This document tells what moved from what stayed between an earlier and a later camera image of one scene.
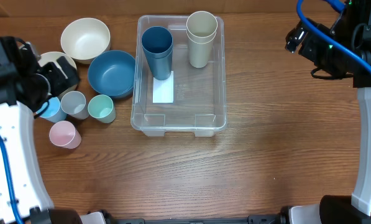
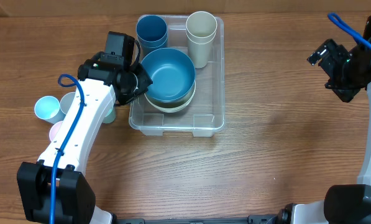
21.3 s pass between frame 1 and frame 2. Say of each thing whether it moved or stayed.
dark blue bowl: moved
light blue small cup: stayed
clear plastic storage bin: stayed
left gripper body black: moved
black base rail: stayed
